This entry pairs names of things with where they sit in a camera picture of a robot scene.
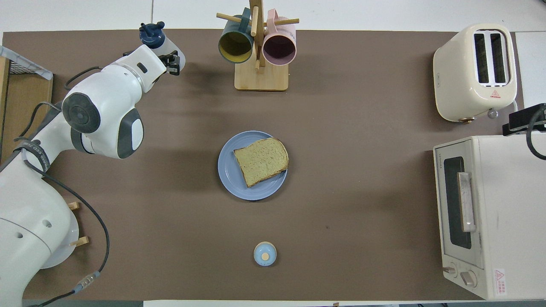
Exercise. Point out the pink mug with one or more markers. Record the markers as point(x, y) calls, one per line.
point(279, 49)

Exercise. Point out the toast bread slice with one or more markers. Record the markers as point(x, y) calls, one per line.
point(262, 161)

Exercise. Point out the wooden plate rack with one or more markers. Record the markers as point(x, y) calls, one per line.
point(76, 206)

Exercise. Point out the white toaster oven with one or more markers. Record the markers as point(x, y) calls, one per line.
point(512, 204)

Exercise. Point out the grey plate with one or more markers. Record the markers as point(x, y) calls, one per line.
point(66, 256)

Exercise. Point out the white squeeze bottle navy cap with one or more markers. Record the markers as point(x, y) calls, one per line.
point(152, 37)

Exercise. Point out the wooden mug tree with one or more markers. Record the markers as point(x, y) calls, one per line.
point(261, 79)

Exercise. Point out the small blue jar wooden knob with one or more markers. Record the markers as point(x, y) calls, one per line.
point(265, 254)

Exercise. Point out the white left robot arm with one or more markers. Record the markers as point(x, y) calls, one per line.
point(102, 115)

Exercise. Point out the brown table mat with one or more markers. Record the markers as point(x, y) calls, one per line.
point(362, 128)

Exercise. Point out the periwinkle blue dinner plate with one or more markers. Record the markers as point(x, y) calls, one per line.
point(230, 179)

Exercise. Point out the dark green mug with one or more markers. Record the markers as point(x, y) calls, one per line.
point(234, 47)

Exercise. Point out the cream two-slot toaster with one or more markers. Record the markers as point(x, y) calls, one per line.
point(456, 81)

